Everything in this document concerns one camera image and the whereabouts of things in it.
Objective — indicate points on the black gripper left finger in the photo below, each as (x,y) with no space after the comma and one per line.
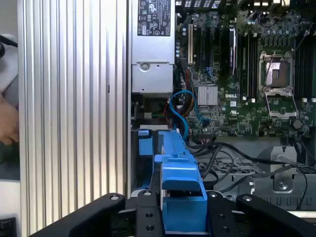
(98,212)

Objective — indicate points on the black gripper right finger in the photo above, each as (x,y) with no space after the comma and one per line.
(271,217)

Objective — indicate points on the hard disk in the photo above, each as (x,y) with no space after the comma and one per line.
(144,148)
(180,170)

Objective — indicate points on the grey metal disk bay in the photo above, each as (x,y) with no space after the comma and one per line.
(148,127)

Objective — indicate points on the black RAM slot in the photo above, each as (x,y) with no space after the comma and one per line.
(300,69)
(243,66)
(253,66)
(311,69)

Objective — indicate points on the white expansion slot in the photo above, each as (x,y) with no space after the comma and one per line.
(190,44)

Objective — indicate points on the person's bare hand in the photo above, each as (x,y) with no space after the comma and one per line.
(8,121)

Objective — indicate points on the grey metal PC case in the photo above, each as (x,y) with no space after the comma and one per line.
(261,197)

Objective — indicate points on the black keyboard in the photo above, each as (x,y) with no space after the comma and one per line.
(7,227)

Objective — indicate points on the black round buzzer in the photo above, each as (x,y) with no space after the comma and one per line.
(297,124)

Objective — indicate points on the black front panel connector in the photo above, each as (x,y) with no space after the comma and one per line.
(207,140)

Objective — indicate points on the green Dell motherboard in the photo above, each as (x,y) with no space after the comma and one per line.
(247,118)

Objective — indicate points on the silver finned chipset heatsink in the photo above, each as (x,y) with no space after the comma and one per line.
(207,95)

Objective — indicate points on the CPU socket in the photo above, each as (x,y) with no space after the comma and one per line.
(276,74)

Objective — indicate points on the thin metal locking lever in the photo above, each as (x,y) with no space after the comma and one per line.
(302,39)
(270,61)

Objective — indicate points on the silver power supply unit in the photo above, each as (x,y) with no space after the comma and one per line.
(153,49)

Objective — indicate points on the grey metal bracket with screw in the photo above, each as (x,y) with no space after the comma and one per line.
(284,168)

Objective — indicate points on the metal socket cover frame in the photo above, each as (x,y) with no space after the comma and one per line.
(279,92)

